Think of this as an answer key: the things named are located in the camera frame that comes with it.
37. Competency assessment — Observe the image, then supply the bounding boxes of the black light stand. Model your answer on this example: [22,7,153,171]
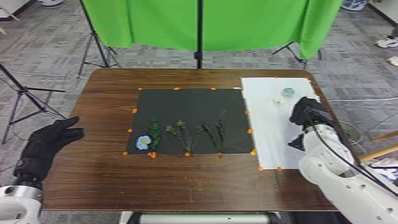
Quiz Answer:
[270,41,325,71]
[78,0,123,77]

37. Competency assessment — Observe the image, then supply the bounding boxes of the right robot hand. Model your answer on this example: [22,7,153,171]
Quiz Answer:
[288,95,338,130]

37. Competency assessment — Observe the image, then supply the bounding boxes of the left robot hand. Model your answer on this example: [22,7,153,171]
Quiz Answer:
[13,115,86,188]

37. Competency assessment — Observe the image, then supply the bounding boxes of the blue flower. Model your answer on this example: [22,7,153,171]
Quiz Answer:
[135,134,155,151]

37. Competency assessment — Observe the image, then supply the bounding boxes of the person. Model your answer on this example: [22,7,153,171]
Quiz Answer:
[373,27,398,67]

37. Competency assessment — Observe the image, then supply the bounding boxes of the black stand pole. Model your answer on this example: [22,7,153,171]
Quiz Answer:
[192,0,206,70]

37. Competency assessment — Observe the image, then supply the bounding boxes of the dark mat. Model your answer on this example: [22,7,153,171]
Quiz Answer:
[125,87,258,156]

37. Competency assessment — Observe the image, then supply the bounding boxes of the black tripod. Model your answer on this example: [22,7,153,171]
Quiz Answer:
[0,63,70,145]

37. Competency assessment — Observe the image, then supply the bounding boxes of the blue white vase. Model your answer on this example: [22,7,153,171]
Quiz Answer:
[38,0,66,9]
[340,0,370,13]

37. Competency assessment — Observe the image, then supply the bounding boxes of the white sheet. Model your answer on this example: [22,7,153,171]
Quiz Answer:
[240,76,325,171]

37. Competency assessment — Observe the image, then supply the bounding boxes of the pale grey bar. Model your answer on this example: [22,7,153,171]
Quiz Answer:
[119,211,281,224]

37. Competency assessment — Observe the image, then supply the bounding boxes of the green sprig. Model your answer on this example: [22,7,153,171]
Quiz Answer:
[214,109,230,152]
[148,117,164,153]
[198,122,219,149]

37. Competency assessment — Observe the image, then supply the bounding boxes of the yellow flower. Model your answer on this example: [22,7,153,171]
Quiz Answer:
[166,120,196,154]

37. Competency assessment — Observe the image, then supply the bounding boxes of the black cable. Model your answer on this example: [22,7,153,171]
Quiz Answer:
[302,111,398,198]

